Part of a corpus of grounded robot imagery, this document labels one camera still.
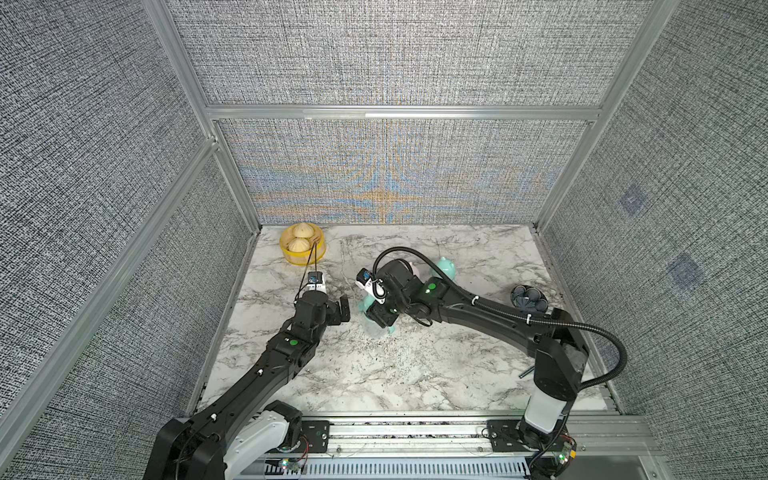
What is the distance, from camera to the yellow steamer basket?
42.6 inches

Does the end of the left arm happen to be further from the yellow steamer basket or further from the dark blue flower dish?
the dark blue flower dish

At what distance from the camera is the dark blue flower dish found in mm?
951

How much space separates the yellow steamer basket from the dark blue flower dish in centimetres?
68

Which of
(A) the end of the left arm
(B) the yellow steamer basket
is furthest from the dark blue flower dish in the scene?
(B) the yellow steamer basket
